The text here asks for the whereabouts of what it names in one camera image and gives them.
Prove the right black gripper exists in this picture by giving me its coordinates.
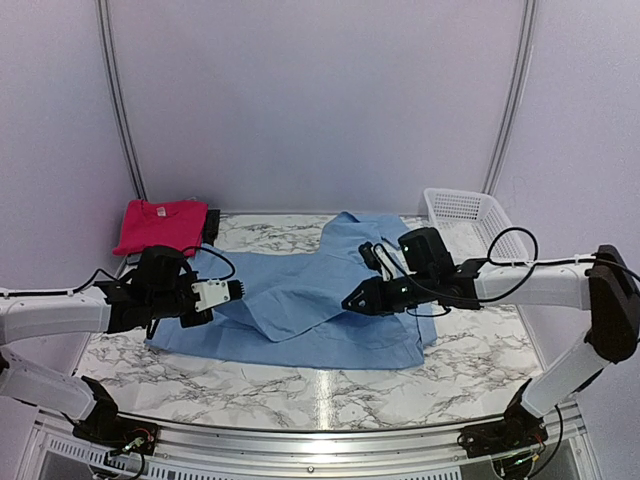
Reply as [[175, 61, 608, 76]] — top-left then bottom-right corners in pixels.
[[342, 270, 436, 317]]

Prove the light blue shirt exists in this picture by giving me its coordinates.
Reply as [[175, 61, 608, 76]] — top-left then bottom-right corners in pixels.
[[146, 212, 437, 370]]

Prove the magenta t-shirt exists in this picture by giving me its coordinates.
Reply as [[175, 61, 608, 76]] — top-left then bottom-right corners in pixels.
[[112, 200, 208, 257]]

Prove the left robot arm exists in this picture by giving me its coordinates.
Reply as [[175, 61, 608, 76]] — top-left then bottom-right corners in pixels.
[[1, 246, 232, 445]]

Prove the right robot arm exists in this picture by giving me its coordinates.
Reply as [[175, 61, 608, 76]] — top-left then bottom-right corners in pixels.
[[342, 227, 639, 448]]

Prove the white plastic laundry basket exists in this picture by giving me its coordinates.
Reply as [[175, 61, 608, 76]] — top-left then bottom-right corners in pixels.
[[423, 188, 512, 263]]

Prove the folded black garment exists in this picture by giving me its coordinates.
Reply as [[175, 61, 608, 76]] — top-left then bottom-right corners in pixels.
[[202, 209, 221, 245]]

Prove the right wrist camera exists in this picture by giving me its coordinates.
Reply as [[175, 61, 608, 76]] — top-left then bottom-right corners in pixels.
[[358, 241, 398, 281]]

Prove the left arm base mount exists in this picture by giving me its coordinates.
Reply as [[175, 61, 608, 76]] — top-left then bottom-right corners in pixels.
[[70, 416, 159, 456]]

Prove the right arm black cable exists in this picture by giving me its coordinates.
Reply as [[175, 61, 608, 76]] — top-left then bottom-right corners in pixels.
[[407, 227, 542, 317]]

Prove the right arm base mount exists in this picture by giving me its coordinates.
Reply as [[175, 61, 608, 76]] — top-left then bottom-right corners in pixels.
[[457, 419, 548, 458]]

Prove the right wall aluminium profile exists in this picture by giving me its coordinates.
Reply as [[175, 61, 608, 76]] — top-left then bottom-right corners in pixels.
[[481, 0, 539, 195]]

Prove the wall aluminium profile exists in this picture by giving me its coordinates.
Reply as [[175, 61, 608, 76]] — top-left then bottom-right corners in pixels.
[[481, 0, 539, 195], [95, 0, 148, 200]]

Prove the left wall aluminium profile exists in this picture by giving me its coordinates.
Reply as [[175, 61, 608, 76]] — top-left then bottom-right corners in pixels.
[[95, 0, 148, 200]]

